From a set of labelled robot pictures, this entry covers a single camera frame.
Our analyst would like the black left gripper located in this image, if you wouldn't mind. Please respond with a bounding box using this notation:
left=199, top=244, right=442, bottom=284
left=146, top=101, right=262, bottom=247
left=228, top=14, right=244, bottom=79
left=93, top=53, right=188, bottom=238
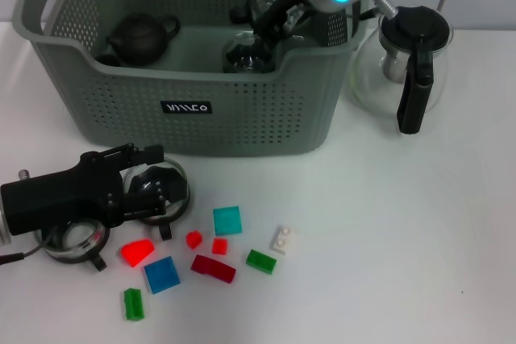
left=1, top=143, right=167, bottom=236

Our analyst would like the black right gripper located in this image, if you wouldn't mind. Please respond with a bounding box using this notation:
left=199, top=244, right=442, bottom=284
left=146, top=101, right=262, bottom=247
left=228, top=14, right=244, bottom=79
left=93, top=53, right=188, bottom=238
left=251, top=0, right=323, bottom=46

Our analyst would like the orange-red wedge block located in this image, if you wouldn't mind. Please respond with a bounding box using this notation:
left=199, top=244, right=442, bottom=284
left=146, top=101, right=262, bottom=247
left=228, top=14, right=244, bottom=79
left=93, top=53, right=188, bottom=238
left=120, top=238, right=156, bottom=267

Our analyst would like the teal square block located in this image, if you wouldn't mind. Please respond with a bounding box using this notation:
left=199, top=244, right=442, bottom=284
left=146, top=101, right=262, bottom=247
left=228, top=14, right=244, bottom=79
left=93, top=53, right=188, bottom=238
left=212, top=205, right=244, bottom=237

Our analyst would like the blue square block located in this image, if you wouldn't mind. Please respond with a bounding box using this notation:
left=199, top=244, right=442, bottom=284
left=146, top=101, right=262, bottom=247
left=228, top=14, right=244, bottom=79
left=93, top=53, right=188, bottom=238
left=144, top=255, right=181, bottom=295

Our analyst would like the grey perforated plastic storage bin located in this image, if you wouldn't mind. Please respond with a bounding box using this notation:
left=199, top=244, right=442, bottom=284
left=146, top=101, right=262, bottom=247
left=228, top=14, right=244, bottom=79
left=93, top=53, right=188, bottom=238
left=11, top=0, right=370, bottom=158

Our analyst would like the dark red long block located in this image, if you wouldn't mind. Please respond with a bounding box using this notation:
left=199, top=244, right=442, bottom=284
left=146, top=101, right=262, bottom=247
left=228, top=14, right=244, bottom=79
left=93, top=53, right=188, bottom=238
left=189, top=254, right=237, bottom=284

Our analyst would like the green rectangular block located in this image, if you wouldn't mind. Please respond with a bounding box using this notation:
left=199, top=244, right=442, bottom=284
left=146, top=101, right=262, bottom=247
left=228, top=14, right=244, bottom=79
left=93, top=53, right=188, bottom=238
left=245, top=249, right=278, bottom=276
left=123, top=287, right=146, bottom=322

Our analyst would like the white two-stud block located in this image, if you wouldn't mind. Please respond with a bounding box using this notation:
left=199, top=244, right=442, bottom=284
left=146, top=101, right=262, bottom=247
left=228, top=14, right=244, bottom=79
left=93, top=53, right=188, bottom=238
left=268, top=226, right=298, bottom=255

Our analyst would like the dark clay teapot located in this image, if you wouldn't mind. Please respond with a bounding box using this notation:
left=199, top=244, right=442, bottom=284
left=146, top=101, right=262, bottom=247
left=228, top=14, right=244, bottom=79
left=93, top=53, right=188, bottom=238
left=105, top=12, right=181, bottom=66

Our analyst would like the glass carafe with black handle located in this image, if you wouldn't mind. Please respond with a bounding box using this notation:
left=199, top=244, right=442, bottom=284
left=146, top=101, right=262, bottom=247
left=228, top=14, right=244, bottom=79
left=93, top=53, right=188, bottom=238
left=349, top=5, right=455, bottom=135

